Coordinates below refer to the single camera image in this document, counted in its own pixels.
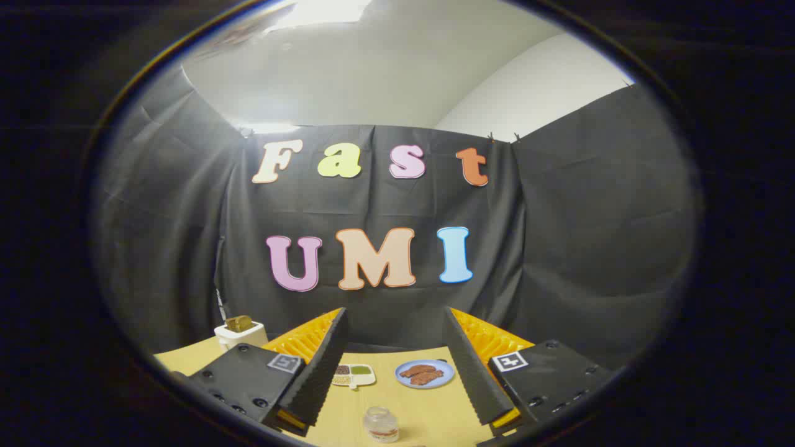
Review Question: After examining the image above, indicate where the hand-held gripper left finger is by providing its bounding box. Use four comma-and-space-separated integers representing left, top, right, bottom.
171, 307, 348, 437

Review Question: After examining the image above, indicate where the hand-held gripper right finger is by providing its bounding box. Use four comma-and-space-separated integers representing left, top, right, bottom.
443, 307, 617, 436

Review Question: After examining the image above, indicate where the clear glass juice bottle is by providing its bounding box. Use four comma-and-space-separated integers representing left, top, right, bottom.
363, 406, 400, 443

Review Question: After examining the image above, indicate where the white divided grain tray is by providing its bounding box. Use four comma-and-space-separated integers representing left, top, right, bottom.
331, 364, 376, 390

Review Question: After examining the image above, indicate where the wooden table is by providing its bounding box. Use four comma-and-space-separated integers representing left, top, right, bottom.
154, 337, 529, 447

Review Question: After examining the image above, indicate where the blue plate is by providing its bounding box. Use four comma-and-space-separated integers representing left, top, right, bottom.
395, 359, 456, 390

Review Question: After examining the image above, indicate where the white toaster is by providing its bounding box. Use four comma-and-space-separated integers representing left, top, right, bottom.
214, 321, 269, 352

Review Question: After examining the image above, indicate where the black backdrop cloth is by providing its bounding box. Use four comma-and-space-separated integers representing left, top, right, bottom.
93, 65, 699, 373

